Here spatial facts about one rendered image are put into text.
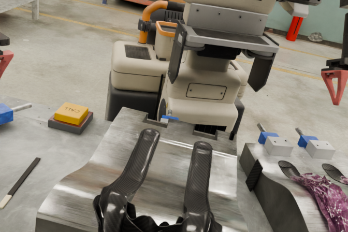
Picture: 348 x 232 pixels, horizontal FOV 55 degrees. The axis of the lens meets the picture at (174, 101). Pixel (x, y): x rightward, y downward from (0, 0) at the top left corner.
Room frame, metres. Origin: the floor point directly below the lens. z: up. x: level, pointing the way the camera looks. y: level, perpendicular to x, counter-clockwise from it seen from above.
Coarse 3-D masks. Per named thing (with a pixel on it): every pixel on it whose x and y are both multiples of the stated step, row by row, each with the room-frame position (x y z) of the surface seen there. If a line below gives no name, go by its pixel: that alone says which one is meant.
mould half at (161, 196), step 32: (128, 128) 0.57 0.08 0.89; (160, 128) 0.60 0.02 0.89; (192, 128) 0.63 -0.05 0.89; (96, 160) 0.47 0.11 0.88; (160, 160) 0.50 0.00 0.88; (224, 160) 0.54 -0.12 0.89; (64, 192) 0.32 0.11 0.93; (96, 192) 0.34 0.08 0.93; (160, 192) 0.39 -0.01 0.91; (224, 192) 0.45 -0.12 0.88; (64, 224) 0.28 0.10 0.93; (96, 224) 0.29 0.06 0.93; (224, 224) 0.33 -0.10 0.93
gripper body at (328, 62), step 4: (344, 36) 0.76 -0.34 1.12; (344, 40) 0.75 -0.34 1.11; (344, 44) 0.75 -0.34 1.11; (344, 48) 0.74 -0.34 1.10; (344, 52) 0.74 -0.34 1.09; (344, 56) 0.73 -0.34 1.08; (328, 60) 0.74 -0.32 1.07; (332, 60) 0.73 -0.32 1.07; (336, 60) 0.72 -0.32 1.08; (340, 60) 0.71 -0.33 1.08; (344, 60) 0.70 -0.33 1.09; (328, 64) 0.74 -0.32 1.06; (332, 64) 0.73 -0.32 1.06; (340, 64) 0.70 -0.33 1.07; (344, 64) 0.70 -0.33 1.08
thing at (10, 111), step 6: (0, 108) 0.62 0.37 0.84; (6, 108) 0.63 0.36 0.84; (12, 108) 0.65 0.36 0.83; (18, 108) 0.65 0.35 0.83; (24, 108) 0.67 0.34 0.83; (0, 114) 0.60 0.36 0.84; (6, 114) 0.61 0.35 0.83; (12, 114) 0.62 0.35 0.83; (0, 120) 0.60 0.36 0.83; (6, 120) 0.61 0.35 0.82; (12, 120) 0.62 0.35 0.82
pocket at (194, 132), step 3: (195, 132) 0.64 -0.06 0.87; (198, 132) 0.64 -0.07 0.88; (201, 132) 0.64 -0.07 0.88; (216, 132) 0.64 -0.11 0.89; (198, 135) 0.64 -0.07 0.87; (201, 135) 0.64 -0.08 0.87; (204, 135) 0.64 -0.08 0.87; (207, 135) 0.64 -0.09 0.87; (210, 135) 0.64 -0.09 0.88; (213, 135) 0.64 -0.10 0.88; (216, 135) 0.63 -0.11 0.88; (210, 138) 0.64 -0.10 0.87; (213, 138) 0.64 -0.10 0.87; (216, 138) 0.62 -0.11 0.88
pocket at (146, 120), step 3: (147, 114) 0.65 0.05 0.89; (147, 117) 0.65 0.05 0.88; (144, 120) 0.64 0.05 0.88; (147, 120) 0.65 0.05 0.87; (150, 120) 0.65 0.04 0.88; (153, 120) 0.65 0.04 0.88; (168, 120) 0.65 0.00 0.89; (150, 123) 0.65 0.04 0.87; (153, 123) 0.65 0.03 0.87; (156, 123) 0.65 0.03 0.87; (159, 123) 0.65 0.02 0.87; (162, 123) 0.65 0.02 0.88; (165, 123) 0.65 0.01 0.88; (162, 126) 0.65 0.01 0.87; (165, 126) 0.65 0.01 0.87
